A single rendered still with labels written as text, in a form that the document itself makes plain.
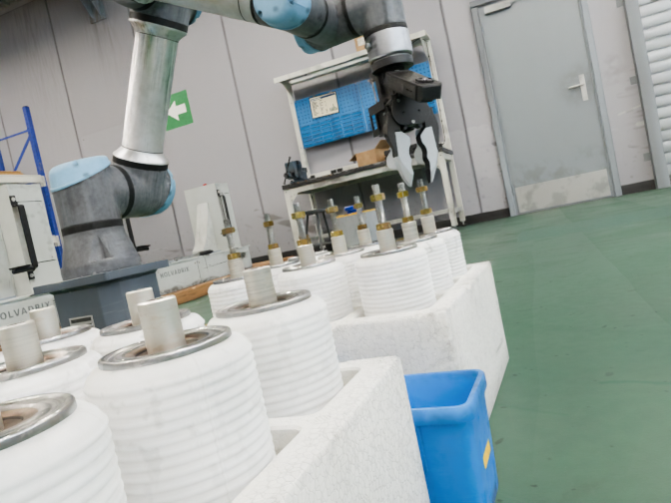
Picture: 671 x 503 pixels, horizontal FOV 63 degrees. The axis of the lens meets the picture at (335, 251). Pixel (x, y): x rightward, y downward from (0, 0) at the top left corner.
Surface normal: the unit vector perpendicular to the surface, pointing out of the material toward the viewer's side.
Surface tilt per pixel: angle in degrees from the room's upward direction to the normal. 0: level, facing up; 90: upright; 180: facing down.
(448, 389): 88
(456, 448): 92
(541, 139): 90
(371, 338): 90
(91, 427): 57
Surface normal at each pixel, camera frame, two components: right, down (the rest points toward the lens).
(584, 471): -0.21, -0.98
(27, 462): 0.56, -0.64
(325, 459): 0.91, -0.17
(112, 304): 0.41, -0.04
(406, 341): -0.39, 0.13
